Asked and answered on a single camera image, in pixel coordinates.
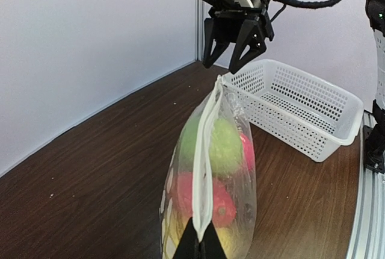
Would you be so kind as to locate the red fake apple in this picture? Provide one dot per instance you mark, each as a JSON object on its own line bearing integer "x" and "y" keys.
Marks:
{"x": 224, "y": 211}

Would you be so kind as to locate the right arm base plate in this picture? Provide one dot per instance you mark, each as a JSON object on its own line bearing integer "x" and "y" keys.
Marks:
{"x": 374, "y": 148}

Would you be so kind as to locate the yellow fake lemon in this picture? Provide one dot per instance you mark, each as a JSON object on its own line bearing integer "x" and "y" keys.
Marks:
{"x": 173, "y": 228}

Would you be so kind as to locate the left aluminium frame post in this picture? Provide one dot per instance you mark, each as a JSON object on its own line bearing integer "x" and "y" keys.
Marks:
{"x": 199, "y": 23}

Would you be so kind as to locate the pink fake peach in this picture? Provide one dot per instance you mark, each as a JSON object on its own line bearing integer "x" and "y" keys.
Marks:
{"x": 249, "y": 155}

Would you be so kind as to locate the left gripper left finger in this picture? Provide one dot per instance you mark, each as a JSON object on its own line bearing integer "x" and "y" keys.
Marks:
{"x": 189, "y": 246}

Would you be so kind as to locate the aluminium front rail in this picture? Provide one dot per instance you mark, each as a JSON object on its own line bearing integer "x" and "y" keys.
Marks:
{"x": 367, "y": 236}

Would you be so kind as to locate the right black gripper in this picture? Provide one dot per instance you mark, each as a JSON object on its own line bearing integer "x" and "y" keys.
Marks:
{"x": 247, "y": 28}

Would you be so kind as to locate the white perforated plastic basket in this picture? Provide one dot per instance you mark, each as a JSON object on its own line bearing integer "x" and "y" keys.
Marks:
{"x": 306, "y": 112}

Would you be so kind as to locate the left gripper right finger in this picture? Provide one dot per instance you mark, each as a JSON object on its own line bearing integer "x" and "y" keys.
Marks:
{"x": 210, "y": 246}

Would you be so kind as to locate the clear zip top bag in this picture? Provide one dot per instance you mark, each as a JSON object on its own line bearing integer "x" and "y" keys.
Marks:
{"x": 221, "y": 102}

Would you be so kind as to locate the green fake apple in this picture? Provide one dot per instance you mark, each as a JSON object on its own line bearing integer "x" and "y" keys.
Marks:
{"x": 225, "y": 151}

